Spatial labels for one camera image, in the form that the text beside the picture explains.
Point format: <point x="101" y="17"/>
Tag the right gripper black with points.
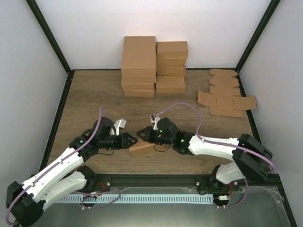
<point x="148" y="135"/>

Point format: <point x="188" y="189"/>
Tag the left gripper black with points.
<point x="124" y="143"/>

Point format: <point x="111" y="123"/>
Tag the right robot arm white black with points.
<point x="248" y="157"/>

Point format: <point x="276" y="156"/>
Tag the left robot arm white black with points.
<point x="27" y="201"/>

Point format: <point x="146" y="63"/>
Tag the bottom large folded box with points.
<point x="139" y="93"/>

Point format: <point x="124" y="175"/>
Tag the bottom small folded box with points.
<point x="170" y="84"/>

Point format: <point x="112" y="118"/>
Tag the top large folded cardboard box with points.
<point x="139" y="56"/>

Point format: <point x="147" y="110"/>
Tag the top small folded cardboard box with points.
<point x="171" y="50"/>

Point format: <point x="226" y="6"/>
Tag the stack of flat cardboard blanks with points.
<point x="224" y="96"/>

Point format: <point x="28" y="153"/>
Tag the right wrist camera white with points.
<point x="154" y="120"/>

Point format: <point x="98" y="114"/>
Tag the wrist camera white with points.
<point x="154" y="120"/>
<point x="119" y="124"/>

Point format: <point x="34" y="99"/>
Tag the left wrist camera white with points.
<point x="119" y="124"/>

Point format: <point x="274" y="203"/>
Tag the black aluminium frame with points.
<point x="141" y="180"/>

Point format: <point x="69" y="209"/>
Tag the light blue slotted cable duct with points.
<point x="142" y="199"/>

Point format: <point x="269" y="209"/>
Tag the grey metal base plate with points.
<point x="256" y="207"/>

